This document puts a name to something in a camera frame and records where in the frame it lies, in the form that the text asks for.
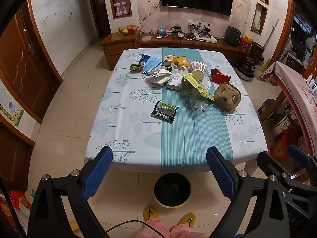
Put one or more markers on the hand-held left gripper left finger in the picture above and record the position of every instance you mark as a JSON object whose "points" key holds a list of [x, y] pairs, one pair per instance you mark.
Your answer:
{"points": [[97, 171]]}

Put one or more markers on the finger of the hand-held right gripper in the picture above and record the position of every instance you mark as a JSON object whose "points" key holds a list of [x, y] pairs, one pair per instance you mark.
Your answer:
{"points": [[268, 163], [298, 154]]}

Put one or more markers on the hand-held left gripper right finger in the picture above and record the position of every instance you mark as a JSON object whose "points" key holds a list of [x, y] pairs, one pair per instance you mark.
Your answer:
{"points": [[220, 173]]}

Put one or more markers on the black trash bin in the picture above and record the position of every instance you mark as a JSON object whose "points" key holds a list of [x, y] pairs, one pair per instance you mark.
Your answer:
{"points": [[172, 191]]}

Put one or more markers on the checkered paper cup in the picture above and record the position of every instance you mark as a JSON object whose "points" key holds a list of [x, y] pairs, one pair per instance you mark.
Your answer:
{"points": [[198, 68]]}

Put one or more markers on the white paper bag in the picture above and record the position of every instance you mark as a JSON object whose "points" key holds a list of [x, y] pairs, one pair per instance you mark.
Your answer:
{"points": [[158, 76]]}

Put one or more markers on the blue face mask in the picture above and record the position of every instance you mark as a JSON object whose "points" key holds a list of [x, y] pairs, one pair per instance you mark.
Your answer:
{"points": [[152, 63]]}

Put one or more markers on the yellow slipper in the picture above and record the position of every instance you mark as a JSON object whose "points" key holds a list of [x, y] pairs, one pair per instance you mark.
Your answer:
{"points": [[151, 213], [187, 220]]}

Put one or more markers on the tree print tablecloth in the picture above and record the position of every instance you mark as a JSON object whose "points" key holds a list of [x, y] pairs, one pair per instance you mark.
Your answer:
{"points": [[138, 129]]}

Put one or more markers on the pink covered table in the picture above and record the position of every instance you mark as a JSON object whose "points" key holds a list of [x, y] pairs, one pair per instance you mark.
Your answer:
{"points": [[292, 84]]}

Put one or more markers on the clear plastic wrapper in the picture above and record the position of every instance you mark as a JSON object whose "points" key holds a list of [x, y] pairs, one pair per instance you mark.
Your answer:
{"points": [[199, 105]]}

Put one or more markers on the brown pulp cup carrier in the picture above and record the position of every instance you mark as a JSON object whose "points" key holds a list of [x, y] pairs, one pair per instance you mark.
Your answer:
{"points": [[226, 96]]}

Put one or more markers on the green black snack packet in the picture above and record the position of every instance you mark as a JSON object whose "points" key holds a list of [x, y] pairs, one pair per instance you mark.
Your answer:
{"points": [[164, 111]]}

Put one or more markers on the red gift box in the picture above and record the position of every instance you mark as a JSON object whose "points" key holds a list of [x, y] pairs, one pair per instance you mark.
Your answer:
{"points": [[14, 203]]}

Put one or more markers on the yellow green printed bag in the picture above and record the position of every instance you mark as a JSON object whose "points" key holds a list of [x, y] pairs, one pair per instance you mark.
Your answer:
{"points": [[195, 83]]}

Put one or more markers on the dark round cooker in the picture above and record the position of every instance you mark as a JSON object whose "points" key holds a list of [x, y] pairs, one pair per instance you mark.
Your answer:
{"points": [[245, 68]]}

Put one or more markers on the dark wooden bin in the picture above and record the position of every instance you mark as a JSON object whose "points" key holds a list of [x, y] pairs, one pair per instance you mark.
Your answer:
{"points": [[256, 53]]}

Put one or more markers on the small green packet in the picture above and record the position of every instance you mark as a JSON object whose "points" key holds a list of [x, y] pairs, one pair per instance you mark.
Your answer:
{"points": [[135, 67]]}

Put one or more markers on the yellow packet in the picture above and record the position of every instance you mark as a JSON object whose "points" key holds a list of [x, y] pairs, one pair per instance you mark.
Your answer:
{"points": [[182, 60]]}

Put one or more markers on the green carton box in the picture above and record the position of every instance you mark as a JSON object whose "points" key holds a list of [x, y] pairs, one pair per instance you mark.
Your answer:
{"points": [[167, 67]]}

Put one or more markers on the red basket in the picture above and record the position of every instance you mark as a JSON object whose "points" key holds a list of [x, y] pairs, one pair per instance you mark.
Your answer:
{"points": [[245, 45]]}

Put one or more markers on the dark blue packet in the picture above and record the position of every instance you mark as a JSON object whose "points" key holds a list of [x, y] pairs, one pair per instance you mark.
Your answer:
{"points": [[143, 59]]}

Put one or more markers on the wooden side cabinet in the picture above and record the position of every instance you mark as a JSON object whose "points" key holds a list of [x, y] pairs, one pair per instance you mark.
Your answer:
{"points": [[118, 49]]}

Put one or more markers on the long wooden stick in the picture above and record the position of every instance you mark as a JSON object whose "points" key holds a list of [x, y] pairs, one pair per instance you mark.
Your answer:
{"points": [[271, 32]]}

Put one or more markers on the wooden television stand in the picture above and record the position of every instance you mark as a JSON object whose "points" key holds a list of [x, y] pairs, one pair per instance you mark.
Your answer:
{"points": [[223, 47]]}

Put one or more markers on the beige packet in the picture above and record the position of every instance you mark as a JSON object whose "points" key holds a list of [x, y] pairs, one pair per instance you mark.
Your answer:
{"points": [[169, 58]]}

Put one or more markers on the dark air fryer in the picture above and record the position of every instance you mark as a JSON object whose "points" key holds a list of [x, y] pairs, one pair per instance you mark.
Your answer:
{"points": [[232, 36]]}

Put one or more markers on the brown wooden door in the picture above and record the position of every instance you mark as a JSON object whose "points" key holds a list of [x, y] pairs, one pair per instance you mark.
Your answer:
{"points": [[22, 62]]}

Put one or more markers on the white set-top box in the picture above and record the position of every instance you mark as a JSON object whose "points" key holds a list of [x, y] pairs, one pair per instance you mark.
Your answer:
{"points": [[206, 39]]}

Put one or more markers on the fruit bowl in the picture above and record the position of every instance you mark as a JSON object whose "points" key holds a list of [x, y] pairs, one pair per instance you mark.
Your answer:
{"points": [[127, 29]]}

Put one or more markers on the blue round device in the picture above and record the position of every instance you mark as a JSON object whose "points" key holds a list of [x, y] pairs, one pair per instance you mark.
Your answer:
{"points": [[161, 30]]}

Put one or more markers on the pink dumbbell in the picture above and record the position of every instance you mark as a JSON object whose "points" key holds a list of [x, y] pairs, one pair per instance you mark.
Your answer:
{"points": [[118, 9], [125, 8]]}

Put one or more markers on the children's wall sticker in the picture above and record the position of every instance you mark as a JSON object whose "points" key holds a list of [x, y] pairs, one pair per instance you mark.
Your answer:
{"points": [[12, 111]]}

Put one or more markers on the wall power strip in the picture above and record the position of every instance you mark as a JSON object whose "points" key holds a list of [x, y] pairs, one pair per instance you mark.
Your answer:
{"points": [[195, 22]]}

